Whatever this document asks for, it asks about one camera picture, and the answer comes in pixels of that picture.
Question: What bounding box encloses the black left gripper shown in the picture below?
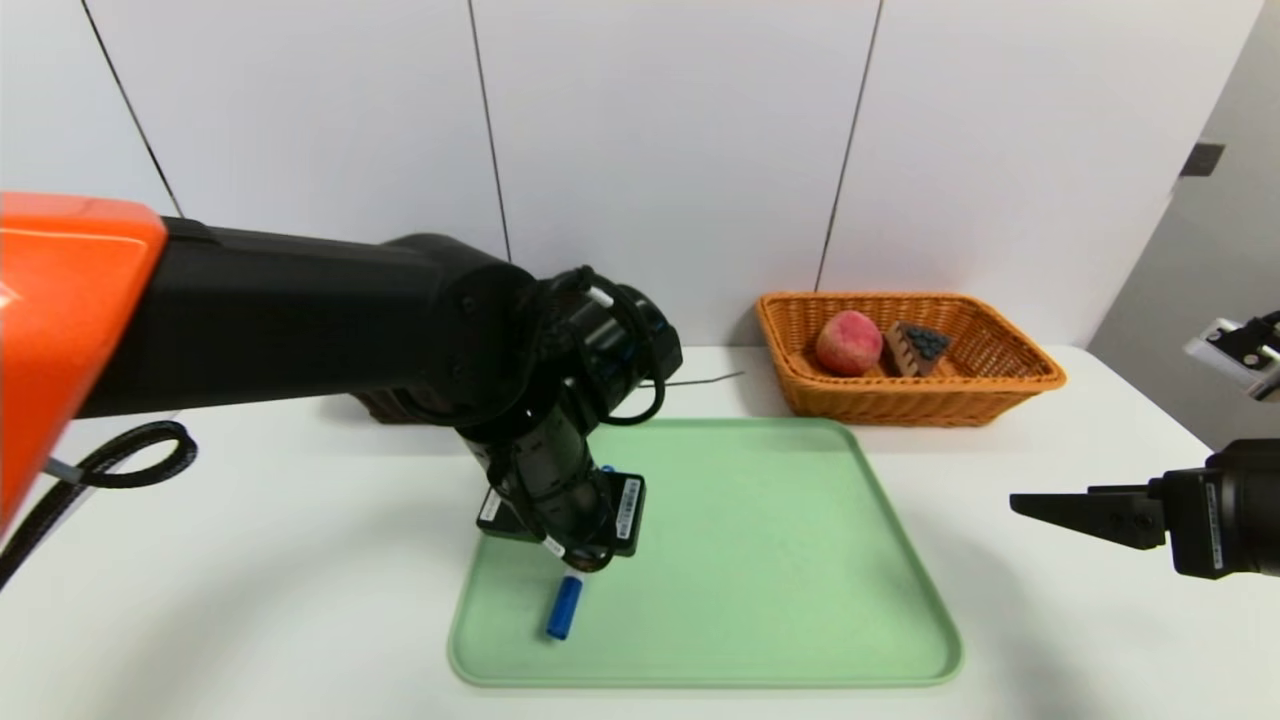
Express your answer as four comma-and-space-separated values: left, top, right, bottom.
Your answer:
476, 427, 647, 573

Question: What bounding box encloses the blue capped whiteboard marker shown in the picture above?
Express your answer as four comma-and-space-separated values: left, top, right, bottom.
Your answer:
546, 572, 586, 642

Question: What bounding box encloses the red peach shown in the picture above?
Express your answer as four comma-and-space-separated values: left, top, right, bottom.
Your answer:
815, 309, 886, 378

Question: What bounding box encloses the chocolate blueberry cake slice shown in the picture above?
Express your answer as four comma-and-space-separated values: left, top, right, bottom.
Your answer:
884, 321, 952, 379

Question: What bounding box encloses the dark brown wicker basket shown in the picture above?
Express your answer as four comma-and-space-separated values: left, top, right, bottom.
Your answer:
350, 388, 471, 426

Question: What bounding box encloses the orange wicker basket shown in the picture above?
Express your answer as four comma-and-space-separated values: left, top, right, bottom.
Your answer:
755, 292, 1069, 428

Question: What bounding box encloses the light green plastic tray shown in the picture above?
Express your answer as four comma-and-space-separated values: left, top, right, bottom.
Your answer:
448, 417, 966, 689

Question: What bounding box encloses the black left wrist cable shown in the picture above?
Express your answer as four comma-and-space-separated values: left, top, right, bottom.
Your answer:
530, 265, 669, 426

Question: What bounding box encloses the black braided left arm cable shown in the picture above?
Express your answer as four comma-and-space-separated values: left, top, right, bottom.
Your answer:
0, 420, 198, 591

